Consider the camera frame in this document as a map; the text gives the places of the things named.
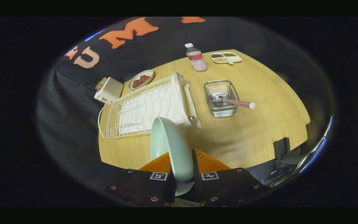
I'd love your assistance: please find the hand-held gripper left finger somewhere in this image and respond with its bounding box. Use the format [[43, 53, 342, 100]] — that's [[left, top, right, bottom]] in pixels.
[[103, 152, 176, 207]]

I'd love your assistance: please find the cream toaster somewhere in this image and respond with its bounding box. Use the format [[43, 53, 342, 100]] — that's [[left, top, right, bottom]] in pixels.
[[94, 77, 124, 104]]

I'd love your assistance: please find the white divided dish with beans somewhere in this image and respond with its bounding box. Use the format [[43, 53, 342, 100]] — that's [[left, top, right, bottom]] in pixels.
[[210, 52, 242, 64]]

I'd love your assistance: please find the white plate with cookies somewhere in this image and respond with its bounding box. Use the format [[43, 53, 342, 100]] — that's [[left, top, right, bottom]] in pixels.
[[128, 70, 155, 90]]

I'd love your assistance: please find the light green plate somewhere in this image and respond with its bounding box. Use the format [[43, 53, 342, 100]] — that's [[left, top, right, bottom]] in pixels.
[[150, 117, 195, 196]]

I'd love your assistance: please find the metal wire basket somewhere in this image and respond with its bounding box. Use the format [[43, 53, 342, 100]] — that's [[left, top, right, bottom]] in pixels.
[[204, 80, 240, 118]]

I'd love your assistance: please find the clear plastic water bottle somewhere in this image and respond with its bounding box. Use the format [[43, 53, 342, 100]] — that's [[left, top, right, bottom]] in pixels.
[[185, 43, 208, 72]]

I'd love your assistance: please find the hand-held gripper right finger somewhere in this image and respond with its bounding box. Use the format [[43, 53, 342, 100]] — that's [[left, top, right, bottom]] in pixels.
[[185, 149, 268, 207]]

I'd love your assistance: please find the white wire dish rack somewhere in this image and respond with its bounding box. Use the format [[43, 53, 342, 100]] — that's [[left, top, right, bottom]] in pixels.
[[98, 72, 202, 139]]

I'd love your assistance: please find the red patterned handle spoon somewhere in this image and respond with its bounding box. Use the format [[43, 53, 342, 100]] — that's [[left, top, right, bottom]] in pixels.
[[212, 95, 256, 110]]

